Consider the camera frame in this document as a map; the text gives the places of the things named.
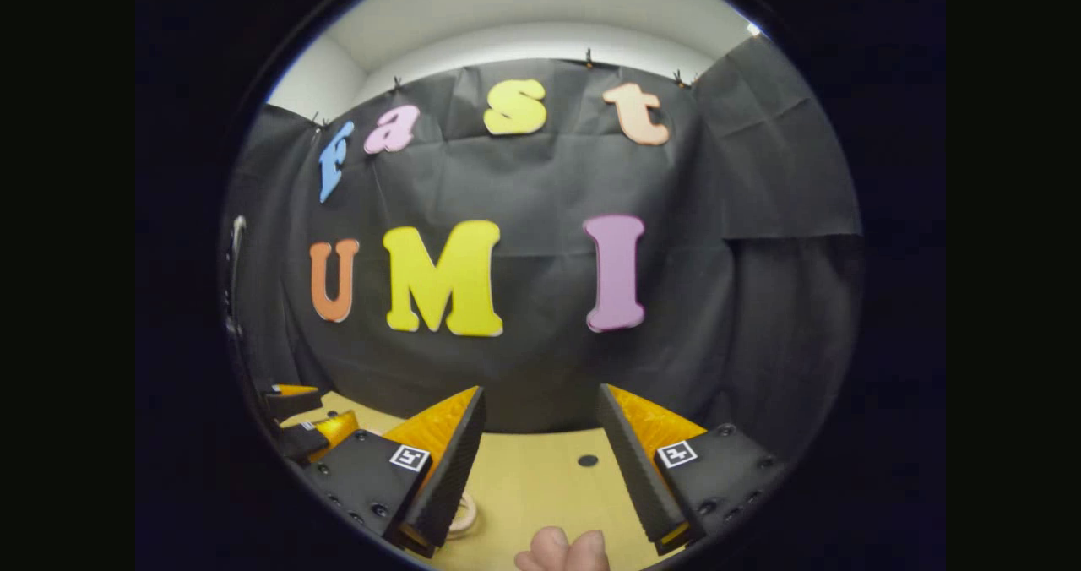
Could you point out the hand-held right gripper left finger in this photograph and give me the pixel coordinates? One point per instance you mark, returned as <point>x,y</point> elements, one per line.
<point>456,470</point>

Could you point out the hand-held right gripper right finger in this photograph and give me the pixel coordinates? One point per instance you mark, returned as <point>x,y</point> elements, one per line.
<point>633,470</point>

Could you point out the small ceiling light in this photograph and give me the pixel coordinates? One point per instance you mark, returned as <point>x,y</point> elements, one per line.
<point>753,29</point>

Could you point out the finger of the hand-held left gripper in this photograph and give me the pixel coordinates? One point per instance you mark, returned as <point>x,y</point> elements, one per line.
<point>304,443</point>
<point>291,404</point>

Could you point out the black backdrop cloth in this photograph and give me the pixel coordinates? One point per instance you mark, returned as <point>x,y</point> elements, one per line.
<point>540,368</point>

